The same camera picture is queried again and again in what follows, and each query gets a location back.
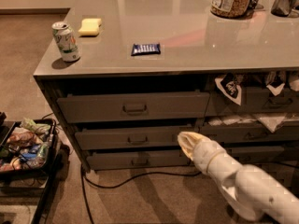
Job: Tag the grey middle left drawer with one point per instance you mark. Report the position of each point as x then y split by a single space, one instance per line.
159 136

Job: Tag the grey drawer cabinet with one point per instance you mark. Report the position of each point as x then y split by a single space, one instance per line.
194 43

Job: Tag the large nut jar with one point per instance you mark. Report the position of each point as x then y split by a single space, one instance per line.
229 8

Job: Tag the dark glass container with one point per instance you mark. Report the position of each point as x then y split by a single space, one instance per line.
283 8

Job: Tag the black snack tray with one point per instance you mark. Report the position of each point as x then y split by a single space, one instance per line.
27 148

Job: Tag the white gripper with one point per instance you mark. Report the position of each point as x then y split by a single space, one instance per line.
204 155

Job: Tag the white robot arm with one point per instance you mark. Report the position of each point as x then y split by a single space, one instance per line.
250 191

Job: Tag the yellow sponge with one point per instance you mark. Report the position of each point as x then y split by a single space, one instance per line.
90 27

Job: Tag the grey top right drawer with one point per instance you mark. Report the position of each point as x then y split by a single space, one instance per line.
255 98

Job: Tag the green white soda can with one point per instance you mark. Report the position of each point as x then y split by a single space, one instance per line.
65 40

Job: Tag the blue candy bar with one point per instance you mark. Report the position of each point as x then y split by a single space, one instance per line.
145 49

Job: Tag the grey drawer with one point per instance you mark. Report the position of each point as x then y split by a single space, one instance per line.
250 132
159 136
133 106
255 98
139 159

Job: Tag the grey bottom left drawer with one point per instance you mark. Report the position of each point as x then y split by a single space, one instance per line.
139 159

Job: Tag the grey middle right drawer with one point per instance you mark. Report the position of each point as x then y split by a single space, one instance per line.
250 132

